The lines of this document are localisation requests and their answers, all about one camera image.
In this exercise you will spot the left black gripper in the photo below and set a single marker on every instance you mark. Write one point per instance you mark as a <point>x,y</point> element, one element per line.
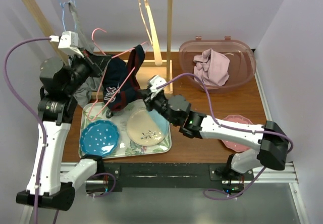
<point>95,68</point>

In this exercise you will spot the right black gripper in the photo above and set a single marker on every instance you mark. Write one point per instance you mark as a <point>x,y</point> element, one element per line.
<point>145,95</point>

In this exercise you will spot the navy maroon tank top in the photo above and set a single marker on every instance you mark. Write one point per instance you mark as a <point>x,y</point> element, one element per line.
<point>120,86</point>

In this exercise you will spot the cream plastic hanger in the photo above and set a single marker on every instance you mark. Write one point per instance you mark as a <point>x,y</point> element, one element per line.
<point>151,32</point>

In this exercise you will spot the pink tank top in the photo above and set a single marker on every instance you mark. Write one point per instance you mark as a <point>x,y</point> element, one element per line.
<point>211,67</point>

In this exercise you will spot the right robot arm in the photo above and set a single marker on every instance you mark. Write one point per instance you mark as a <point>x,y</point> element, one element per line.
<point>268,145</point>

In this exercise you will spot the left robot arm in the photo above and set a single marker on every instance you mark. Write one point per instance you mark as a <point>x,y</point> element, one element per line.
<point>48,188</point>

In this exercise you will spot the grey tank top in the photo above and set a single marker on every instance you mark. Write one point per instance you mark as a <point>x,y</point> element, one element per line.
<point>83,94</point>

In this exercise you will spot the light blue hanger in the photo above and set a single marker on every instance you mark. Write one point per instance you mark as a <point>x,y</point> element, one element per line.
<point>62,6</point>

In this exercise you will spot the cream and blue plate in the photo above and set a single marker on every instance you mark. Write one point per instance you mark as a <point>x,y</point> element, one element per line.
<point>147,128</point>

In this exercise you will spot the grey ceramic mug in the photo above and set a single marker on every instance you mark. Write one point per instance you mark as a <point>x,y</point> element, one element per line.
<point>109,114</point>

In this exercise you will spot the floral rectangular tray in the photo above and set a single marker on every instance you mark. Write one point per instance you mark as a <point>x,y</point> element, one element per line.
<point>126,147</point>

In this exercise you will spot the blue dotted plate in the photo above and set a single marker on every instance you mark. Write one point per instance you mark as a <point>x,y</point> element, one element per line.
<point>99,138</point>

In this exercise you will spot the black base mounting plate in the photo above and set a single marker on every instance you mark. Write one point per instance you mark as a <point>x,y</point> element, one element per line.
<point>166,175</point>

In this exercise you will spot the pink transparent plastic bin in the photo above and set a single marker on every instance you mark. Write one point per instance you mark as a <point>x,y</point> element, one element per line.
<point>242,65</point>

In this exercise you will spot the pink dotted plate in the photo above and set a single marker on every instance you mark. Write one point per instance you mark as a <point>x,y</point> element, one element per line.
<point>232,145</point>

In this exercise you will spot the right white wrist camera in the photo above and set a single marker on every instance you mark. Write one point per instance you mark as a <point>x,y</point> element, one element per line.
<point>156,84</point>

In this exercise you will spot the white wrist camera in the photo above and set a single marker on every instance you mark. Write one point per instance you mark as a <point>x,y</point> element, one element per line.
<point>68,43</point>
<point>156,84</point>

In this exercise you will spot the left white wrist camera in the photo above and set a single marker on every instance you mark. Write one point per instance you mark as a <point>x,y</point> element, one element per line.
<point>68,43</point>

